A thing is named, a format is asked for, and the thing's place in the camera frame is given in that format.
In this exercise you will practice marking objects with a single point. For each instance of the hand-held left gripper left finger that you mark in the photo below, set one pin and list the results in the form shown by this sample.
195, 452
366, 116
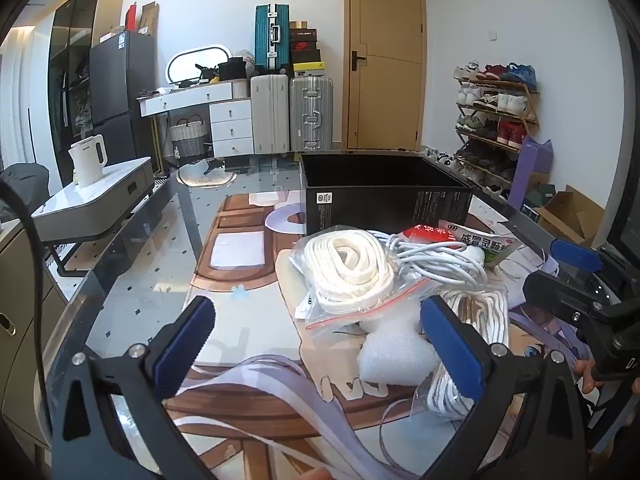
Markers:
185, 345

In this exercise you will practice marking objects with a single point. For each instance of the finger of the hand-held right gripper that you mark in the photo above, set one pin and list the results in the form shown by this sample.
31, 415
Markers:
575, 255
555, 292

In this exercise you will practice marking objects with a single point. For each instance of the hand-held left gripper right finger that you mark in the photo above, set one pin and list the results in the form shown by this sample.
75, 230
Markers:
452, 350

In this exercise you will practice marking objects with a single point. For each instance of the green and white medicine packet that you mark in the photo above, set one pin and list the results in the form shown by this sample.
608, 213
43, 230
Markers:
480, 242

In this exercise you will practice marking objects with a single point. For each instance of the zip bag of white laces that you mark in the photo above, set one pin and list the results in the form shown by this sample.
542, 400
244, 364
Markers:
345, 265

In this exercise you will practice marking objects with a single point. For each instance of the black cardboard box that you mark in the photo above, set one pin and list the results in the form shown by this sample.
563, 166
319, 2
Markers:
370, 205

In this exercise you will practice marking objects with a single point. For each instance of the open cardboard box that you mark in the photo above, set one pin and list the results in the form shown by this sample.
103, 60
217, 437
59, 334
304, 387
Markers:
575, 215

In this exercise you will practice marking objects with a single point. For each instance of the dark green box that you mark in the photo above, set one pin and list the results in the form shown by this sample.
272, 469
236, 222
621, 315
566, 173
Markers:
542, 195

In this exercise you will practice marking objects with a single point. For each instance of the printed desk mat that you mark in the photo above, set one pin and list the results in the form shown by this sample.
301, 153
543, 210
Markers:
240, 280

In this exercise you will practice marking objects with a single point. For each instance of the purple bag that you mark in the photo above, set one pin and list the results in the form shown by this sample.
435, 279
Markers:
527, 170

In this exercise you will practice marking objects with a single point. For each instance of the shoe rack with shoes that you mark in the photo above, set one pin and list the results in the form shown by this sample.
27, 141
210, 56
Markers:
515, 132

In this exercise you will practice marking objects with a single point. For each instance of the white low side table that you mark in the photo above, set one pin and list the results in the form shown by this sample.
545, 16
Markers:
95, 210

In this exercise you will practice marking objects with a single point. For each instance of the beige cabinet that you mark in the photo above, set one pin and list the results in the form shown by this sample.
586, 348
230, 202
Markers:
20, 360

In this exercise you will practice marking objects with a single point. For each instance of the white sneakers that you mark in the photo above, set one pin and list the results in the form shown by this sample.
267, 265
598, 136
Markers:
440, 157

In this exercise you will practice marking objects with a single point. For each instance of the round floor rug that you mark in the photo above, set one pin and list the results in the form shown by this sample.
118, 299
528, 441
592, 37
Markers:
207, 175

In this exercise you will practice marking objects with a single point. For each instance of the white electric kettle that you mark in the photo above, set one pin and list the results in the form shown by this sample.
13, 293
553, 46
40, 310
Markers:
87, 165

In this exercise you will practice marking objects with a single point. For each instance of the woven basket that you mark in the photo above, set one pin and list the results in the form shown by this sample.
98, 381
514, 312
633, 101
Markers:
190, 140

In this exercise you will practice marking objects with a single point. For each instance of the white vanity desk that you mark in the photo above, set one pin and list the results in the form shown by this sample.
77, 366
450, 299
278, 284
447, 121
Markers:
230, 125

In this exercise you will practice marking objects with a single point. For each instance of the dark cloth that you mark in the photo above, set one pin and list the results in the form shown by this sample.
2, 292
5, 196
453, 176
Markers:
25, 185

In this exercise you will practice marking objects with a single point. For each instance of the white suitcase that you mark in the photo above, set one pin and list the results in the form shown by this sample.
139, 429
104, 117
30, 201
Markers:
270, 115

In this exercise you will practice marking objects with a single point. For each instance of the wooden door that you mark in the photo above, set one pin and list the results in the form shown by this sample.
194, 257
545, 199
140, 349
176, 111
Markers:
385, 95

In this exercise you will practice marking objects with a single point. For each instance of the white ribbed bin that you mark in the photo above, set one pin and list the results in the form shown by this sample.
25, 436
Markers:
241, 89

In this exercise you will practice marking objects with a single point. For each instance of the silver suitcase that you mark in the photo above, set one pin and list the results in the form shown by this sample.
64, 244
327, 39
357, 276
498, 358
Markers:
310, 110

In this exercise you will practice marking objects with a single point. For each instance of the black refrigerator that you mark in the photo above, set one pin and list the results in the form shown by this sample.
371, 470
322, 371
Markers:
117, 85

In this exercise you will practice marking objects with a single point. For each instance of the black cylindrical box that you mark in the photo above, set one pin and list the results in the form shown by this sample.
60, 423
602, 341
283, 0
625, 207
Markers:
232, 70

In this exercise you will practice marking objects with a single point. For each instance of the oval mirror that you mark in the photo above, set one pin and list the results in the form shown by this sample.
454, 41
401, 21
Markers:
190, 62

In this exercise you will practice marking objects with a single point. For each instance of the black and yellow shoe box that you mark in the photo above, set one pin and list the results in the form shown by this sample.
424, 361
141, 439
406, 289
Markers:
308, 70

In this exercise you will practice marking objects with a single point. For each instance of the dark glass cabinet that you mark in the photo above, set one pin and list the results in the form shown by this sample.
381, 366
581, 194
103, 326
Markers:
65, 60

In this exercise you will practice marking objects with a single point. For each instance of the black shoe box red logo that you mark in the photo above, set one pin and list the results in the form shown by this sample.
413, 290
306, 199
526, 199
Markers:
305, 50

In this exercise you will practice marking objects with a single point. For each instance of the teal suitcase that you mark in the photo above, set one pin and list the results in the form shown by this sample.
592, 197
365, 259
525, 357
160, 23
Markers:
264, 35

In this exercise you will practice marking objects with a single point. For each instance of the flat brown cardboard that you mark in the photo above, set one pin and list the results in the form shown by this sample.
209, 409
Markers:
148, 19

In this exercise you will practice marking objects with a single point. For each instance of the plain black shoe box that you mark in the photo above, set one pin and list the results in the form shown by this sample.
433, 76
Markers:
303, 34

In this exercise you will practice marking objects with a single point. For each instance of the small brown box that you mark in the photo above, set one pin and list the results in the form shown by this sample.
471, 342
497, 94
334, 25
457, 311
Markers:
298, 25

